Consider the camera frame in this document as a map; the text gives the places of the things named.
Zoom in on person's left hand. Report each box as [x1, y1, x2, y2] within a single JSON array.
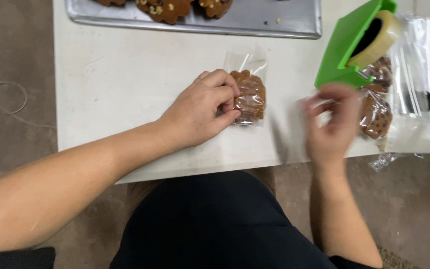
[[158, 69, 242, 149]]

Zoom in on thin string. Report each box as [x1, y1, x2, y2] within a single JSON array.
[[0, 76, 57, 130]]

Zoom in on metal baking tray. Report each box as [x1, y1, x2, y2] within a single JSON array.
[[65, 0, 323, 40]]

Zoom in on clear tape roll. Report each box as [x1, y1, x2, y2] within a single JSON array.
[[346, 10, 403, 70]]

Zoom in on bagged chocolate chip cookie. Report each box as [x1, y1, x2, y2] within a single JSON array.
[[359, 85, 393, 140], [361, 55, 393, 90]]

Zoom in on person's right hand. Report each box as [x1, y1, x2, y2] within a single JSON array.
[[299, 83, 363, 166]]

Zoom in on stack of clear plastic bags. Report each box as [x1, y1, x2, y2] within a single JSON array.
[[368, 14, 430, 172]]

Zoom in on person's dark clothing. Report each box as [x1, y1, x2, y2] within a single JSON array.
[[0, 171, 381, 269]]

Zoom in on green tape dispenser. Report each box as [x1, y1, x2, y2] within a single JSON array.
[[314, 0, 398, 89]]

